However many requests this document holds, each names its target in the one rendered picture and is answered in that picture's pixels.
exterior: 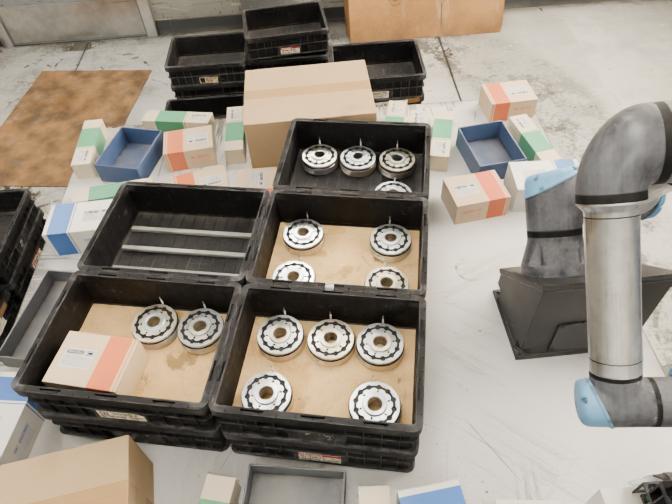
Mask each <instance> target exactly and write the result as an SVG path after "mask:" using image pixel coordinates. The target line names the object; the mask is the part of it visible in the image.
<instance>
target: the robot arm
mask: <svg viewBox="0 0 672 504"><path fill-rule="evenodd" d="M671 191H672V100H666V101H659V102H646V103H639V104H635V105H632V106H629V107H627V108H625V109H623V110H621V111H620V112H618V113H616V114H615V115H613V116H612V117H611V118H610V119H608V120H607V121H606V122H605V123H604V124H603V125H602V126H601V127H600V129H599V130H598V131H597V132H596V134H595V135H594V136H593V138H592V139H591V141H590V142H589V144H588V146H587V148H586V150H585V152H584V154H583V156H582V159H581V161H580V164H579V165H573V166H568V167H564V168H559V169H554V170H550V171H545V172H541V173H537V174H533V175H530V176H528V177H527V178H526V180H525V183H524V199H525V213H526V230H527V243H526V247H525V251H524V254H523V258H522V262H521V275H522V276H525V277H531V278H545V279H556V278H572V277H580V276H585V282H586V309H587V336H588V362H589V378H588V377H585V378H583V379H578V380H576V382H575V384H574V401H575V408H576V412H577V415H578V418H579V420H580V421H581V423H582V424H584V425H585V426H588V427H607V428H611V429H614V428H635V427H672V367H671V369H670V370H669V372H668V376H669V377H643V334H642V278H641V222H640V221H641V220H645V219H649V218H653V217H655V216H656V215H658V214H659V213H660V212H661V210H662V208H663V206H662V205H664V204H665V200H666V194H667V193H669V192H671ZM583 228H584V238H583ZM628 484H630V485H635V486H638V487H637V488H636V489H634V490H633V491H632V493H646V494H641V495H640V497H641V500H642V502H643V504H672V472H663V473H661V474H653V475H648V476H644V477H643V478H642V479H636V480H631V481H629V482H628ZM643 486H644V489H640V488H641V487H643Z"/></svg>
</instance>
